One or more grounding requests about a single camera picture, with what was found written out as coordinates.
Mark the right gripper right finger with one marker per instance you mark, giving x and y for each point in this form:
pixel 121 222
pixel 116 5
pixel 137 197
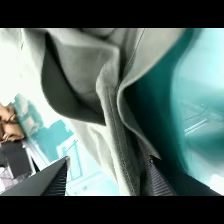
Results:
pixel 160 183

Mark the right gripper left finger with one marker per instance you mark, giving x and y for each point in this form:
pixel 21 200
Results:
pixel 43 183

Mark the grey shirt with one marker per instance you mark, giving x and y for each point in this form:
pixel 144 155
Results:
pixel 83 63

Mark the brown garment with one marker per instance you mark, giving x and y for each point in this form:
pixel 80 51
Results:
pixel 9 124

